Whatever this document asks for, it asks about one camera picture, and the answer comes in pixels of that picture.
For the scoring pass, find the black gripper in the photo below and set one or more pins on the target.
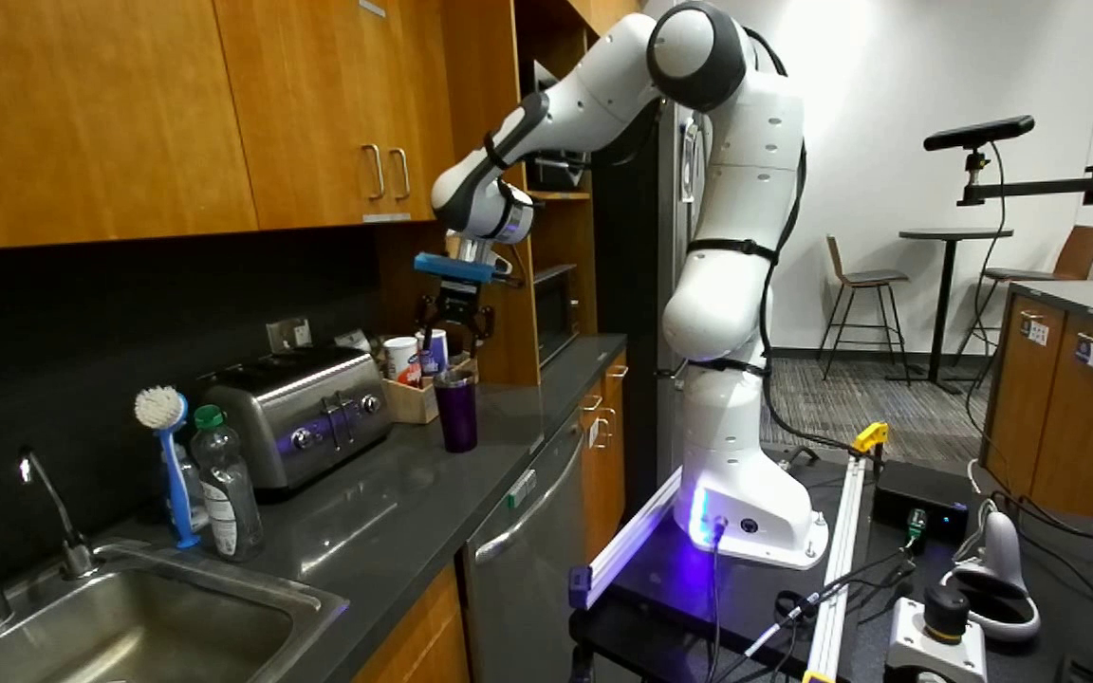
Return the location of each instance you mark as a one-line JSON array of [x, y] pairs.
[[468, 307]]

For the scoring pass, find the purple tumbler cup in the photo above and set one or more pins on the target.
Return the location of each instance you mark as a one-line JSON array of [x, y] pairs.
[[456, 418]]

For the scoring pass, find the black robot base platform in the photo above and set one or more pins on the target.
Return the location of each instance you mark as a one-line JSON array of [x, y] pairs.
[[660, 638]]

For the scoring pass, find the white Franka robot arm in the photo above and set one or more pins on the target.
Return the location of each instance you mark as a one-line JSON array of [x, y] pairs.
[[736, 289]]

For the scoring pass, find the white and blue cup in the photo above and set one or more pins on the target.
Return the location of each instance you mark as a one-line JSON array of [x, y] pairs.
[[434, 354]]

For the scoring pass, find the red and white cup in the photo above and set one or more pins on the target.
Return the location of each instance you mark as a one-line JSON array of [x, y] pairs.
[[400, 354]]

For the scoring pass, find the wooden cup tray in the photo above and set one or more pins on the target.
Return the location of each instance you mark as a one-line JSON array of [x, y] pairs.
[[416, 403]]

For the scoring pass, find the stainless microwave with dark door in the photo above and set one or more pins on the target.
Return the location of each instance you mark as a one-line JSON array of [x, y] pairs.
[[554, 315]]

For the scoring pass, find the wooden lower cabinet with drawer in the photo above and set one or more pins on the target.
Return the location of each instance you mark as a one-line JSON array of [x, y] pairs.
[[604, 456]]

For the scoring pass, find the stainless steel refrigerator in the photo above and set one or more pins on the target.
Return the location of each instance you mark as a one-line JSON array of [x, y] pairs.
[[636, 315]]

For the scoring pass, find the stainless steel toaster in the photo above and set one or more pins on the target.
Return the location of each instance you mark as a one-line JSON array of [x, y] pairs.
[[306, 422]]

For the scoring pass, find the stainless built-in microwave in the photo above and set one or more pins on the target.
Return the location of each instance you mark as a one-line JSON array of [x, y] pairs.
[[554, 173]]

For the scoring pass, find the stainless steel dishwasher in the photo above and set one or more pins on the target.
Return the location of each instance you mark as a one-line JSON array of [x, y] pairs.
[[530, 556]]

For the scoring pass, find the clear dish soap bottle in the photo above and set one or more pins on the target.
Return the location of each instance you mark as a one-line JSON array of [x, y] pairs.
[[230, 496]]

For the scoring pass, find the wooden appliance shelf column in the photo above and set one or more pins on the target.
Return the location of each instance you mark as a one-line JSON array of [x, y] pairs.
[[493, 78]]

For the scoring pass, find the wooden lower cabinet row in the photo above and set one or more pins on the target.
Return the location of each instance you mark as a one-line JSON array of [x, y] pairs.
[[425, 638]]

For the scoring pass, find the blue white dish brush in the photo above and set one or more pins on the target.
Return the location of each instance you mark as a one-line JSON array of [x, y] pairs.
[[172, 478]]

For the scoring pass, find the metal bar chair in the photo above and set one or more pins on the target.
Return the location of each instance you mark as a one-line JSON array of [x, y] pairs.
[[863, 283]]

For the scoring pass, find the wooden upper cabinet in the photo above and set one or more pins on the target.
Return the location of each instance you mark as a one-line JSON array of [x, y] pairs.
[[130, 114]]

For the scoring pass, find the stainless steel sink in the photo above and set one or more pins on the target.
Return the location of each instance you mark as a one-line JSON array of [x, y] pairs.
[[130, 626]]

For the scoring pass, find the chrome sink faucet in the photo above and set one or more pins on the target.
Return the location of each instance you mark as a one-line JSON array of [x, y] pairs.
[[57, 506]]

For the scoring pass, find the round high table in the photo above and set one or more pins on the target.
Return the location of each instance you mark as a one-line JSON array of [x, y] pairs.
[[951, 238]]

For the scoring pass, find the white box with black knob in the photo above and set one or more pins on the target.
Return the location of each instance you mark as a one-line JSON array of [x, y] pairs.
[[930, 638]]

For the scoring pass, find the white controller holder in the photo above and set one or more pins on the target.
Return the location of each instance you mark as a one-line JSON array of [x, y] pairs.
[[994, 556]]

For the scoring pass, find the wooden island counter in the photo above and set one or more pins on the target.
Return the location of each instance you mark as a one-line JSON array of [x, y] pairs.
[[1063, 403]]

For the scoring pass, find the brown bar chair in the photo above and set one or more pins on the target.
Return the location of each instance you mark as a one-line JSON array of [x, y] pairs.
[[1078, 253]]

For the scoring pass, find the silver wall outlet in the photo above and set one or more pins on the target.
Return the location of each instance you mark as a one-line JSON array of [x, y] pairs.
[[290, 334]]

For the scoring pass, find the aluminium rail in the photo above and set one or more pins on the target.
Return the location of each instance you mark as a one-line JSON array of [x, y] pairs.
[[843, 556], [636, 536]]

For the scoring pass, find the black stereo camera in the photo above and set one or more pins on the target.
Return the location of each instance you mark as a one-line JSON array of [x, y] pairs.
[[979, 134]]

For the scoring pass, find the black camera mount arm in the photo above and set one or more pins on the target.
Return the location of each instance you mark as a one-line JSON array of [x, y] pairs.
[[1053, 186]]

